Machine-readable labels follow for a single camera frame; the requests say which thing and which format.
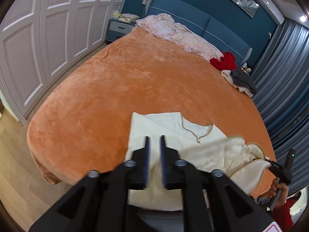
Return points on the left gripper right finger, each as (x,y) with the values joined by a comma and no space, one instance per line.
(211,201)

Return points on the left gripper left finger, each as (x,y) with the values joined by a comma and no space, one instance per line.
(99,202)

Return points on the cream quilted robe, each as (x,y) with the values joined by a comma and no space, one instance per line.
(205,147)

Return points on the cream clothes on nightstand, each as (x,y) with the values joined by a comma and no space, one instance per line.
(125,18)

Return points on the person's right hand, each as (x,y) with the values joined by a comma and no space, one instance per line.
(279,193)

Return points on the orange plush bed cover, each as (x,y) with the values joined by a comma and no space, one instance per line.
(84,123)

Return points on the blue grey curtain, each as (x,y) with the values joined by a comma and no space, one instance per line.
(281,78)

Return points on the dark grey garment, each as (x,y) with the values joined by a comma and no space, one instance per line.
(243,79)

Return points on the plush toy by headboard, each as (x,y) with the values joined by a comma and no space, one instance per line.
(246,68)

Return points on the cream fleece garment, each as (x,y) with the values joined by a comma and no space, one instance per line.
(229,79)

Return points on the red garment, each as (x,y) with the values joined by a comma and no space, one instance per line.
(226,62)

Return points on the dark blue nightstand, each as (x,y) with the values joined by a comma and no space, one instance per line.
(117,29)

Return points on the white panelled wardrobe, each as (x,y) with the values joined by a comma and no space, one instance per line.
(42,39)

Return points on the pink floral duvet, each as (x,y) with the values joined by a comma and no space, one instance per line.
(163,26)

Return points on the blue upholstered headboard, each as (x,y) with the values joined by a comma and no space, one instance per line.
(202,24)

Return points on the grey bed frame footboard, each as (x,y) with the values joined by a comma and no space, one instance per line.
(149,220)

